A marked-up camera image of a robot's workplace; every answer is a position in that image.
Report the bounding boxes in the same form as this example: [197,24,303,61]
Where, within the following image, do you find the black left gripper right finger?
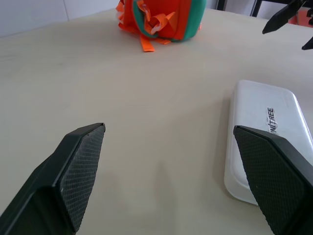
[233,125,313,235]

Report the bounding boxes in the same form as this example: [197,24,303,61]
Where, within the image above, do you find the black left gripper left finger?
[0,122,106,235]

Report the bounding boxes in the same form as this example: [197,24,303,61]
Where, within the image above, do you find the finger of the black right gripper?
[262,0,309,35]
[301,36,313,51]

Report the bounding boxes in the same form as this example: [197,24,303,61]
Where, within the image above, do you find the orange and green fabric bag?
[114,0,207,53]

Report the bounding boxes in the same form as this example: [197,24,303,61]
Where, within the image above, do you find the orange box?
[288,6,313,27]

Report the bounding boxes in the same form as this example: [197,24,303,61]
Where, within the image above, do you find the white power bank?
[224,79,313,206]

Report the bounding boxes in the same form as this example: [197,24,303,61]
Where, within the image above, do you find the black metal frame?
[216,0,294,18]

